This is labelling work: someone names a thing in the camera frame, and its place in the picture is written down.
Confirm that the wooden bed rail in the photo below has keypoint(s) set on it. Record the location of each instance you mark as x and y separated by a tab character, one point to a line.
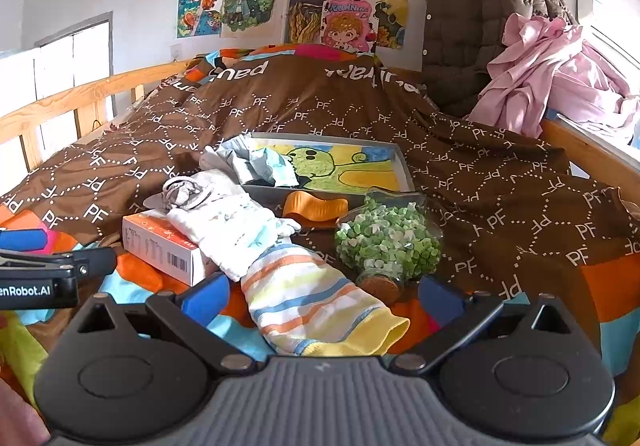
75	96
590	151

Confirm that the orange-haired mermaid drawing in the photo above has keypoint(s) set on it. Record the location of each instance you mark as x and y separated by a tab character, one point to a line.
200	1

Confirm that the blue face mask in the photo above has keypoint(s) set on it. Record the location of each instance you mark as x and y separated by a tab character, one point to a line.
272	169

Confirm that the dark blue swirly drawing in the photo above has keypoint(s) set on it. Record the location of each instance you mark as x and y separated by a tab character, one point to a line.
307	6

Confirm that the orange wavy plastic piece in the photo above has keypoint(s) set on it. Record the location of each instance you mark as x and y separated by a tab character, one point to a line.
315	208

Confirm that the brown printed duvet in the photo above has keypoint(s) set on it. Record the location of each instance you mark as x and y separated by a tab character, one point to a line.
350	96

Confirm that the glass jar of green stars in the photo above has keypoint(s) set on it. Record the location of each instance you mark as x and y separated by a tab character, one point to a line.
387	243

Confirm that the white air conditioner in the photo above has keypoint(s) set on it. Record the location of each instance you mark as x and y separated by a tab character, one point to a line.
610	16

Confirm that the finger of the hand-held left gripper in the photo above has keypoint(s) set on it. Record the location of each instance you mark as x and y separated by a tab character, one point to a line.
92	260
22	239

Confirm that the pink crumpled garment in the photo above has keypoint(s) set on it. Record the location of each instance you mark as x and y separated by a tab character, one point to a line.
550	76

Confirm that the orange and white carton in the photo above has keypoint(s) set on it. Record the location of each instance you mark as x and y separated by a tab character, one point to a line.
160	246

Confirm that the pastel striped sock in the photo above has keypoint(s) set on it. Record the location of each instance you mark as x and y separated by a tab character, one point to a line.
310	301

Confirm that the pink cartoon girl poster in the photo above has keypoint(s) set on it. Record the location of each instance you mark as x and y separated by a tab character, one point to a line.
345	29

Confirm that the person's pink fuzzy clothing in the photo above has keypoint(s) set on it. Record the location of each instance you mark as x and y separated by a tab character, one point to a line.
15	418

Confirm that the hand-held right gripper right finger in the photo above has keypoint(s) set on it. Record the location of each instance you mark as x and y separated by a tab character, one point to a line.
439	301

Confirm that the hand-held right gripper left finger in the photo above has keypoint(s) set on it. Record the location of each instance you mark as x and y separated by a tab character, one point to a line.
205	300

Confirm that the shallow grey box with drawing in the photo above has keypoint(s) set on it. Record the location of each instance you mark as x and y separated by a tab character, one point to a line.
360	171

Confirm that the brown quilted jacket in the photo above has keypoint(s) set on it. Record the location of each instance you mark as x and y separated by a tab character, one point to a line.
475	26

